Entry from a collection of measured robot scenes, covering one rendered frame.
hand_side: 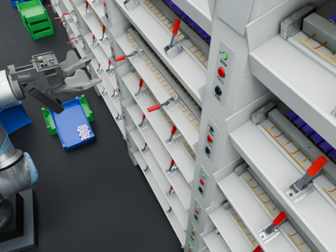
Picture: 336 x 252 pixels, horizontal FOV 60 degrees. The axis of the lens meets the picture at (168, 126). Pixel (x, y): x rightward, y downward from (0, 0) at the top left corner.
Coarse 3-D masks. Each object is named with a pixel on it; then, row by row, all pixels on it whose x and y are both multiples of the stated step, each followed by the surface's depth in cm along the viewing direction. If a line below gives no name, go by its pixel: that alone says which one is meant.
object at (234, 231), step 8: (224, 200) 83; (208, 208) 81; (216, 208) 85; (224, 208) 85; (232, 208) 84; (216, 216) 84; (224, 216) 84; (232, 216) 82; (216, 224) 83; (224, 224) 83; (232, 224) 82; (240, 224) 81; (224, 232) 81; (232, 232) 81; (240, 232) 80; (248, 232) 80; (232, 240) 80; (240, 240) 79; (248, 240) 78; (232, 248) 79; (240, 248) 78; (248, 248) 78; (256, 248) 71
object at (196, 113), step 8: (128, 32) 110; (136, 40) 104; (144, 48) 100; (144, 56) 100; (152, 56) 97; (160, 64) 94; (160, 72) 93; (168, 80) 89; (176, 88) 87; (184, 96) 84; (184, 104) 84; (192, 104) 82; (192, 112) 81; (200, 112) 80
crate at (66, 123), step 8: (64, 104) 194; (72, 104) 198; (80, 104) 193; (64, 112) 195; (72, 112) 196; (80, 112) 197; (56, 120) 192; (64, 120) 193; (72, 120) 194; (80, 120) 195; (56, 128) 185; (64, 128) 191; (72, 128) 192; (64, 136) 189; (72, 136) 190; (64, 144) 180; (72, 144) 188; (80, 144) 188
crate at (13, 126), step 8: (0, 112) 188; (8, 112) 192; (16, 112) 197; (24, 112) 198; (0, 120) 191; (8, 120) 195; (16, 120) 200; (24, 120) 203; (8, 128) 198; (16, 128) 198
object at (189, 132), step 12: (120, 24) 108; (120, 36) 112; (120, 48) 115; (132, 48) 106; (132, 60) 103; (144, 72) 98; (156, 72) 96; (156, 84) 93; (156, 96) 91; (168, 96) 89; (180, 120) 84; (192, 120) 82; (180, 132) 84; (192, 132) 80; (192, 144) 73
